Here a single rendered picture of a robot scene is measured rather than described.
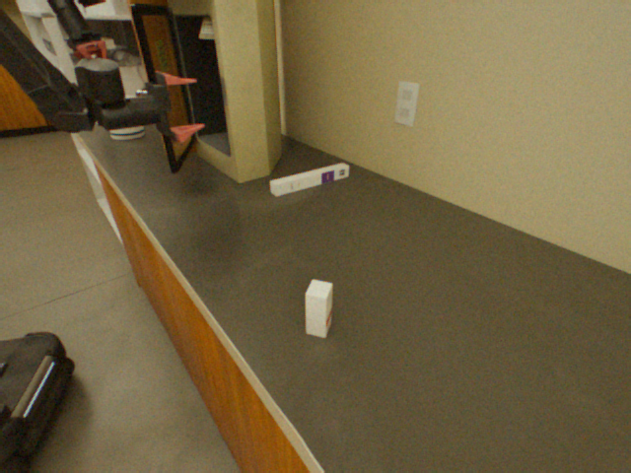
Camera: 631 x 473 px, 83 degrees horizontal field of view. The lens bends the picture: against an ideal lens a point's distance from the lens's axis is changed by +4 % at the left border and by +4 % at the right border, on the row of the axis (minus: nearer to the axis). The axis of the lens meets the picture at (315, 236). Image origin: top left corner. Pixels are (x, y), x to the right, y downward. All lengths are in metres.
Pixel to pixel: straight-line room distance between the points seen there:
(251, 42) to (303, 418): 0.89
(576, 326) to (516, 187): 0.38
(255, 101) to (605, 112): 0.80
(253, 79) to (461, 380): 0.87
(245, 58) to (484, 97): 0.61
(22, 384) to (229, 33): 1.39
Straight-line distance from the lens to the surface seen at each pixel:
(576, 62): 0.90
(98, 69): 0.80
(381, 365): 0.55
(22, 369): 1.80
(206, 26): 1.14
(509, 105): 0.95
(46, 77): 0.83
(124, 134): 1.67
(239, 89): 1.05
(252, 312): 0.62
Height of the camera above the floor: 1.37
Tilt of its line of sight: 32 degrees down
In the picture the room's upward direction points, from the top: straight up
